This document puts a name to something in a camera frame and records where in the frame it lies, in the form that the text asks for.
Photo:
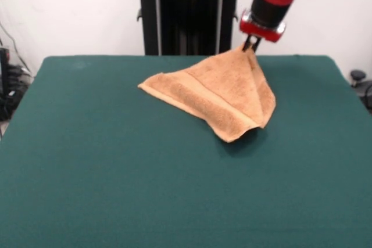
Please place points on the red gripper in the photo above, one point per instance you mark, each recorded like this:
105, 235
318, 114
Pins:
261, 30

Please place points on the tan terry towel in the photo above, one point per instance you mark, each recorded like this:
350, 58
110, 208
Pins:
221, 85

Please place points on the black chair caster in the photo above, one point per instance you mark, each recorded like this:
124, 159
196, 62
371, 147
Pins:
358, 75

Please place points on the black chair base leg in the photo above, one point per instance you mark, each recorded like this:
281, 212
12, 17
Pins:
366, 91

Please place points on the black power strip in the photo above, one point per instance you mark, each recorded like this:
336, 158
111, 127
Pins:
17, 78

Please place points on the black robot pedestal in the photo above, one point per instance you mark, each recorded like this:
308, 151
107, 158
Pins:
189, 12

